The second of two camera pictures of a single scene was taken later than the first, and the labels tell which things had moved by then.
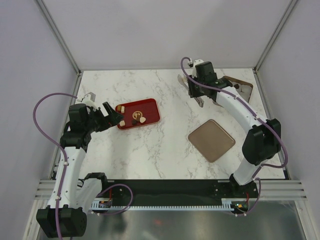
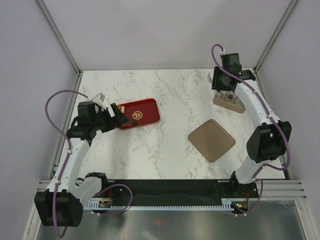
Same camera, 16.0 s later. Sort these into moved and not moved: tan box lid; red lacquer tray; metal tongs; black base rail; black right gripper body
Moved: black right gripper body; metal tongs
Not moved: tan box lid; black base rail; red lacquer tray
